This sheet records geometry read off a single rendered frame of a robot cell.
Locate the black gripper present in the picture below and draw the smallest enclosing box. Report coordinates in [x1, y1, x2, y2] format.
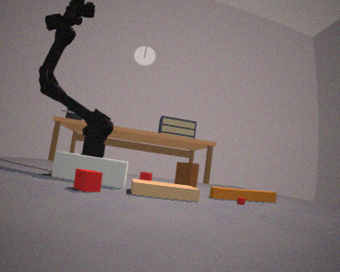
[66, 0, 85, 25]

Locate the orange long bar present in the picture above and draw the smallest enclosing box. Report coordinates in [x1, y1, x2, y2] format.
[209, 186, 276, 203]

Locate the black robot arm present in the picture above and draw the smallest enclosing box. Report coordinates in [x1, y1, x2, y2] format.
[39, 2, 113, 158]

